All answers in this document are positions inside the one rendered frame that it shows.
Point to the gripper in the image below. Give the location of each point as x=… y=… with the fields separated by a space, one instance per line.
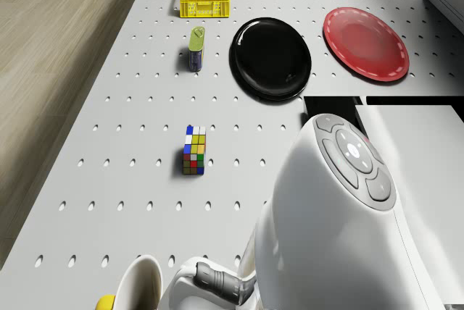
x=217 y=282

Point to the puzzle cube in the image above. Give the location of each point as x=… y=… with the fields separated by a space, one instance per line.
x=194 y=150

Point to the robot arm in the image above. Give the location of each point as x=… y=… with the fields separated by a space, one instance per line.
x=326 y=237

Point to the black plate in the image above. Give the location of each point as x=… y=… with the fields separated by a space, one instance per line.
x=270 y=60

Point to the flat-sided can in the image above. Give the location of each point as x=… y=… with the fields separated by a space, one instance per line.
x=196 y=49

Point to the red plate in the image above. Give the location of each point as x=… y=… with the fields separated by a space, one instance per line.
x=366 y=43

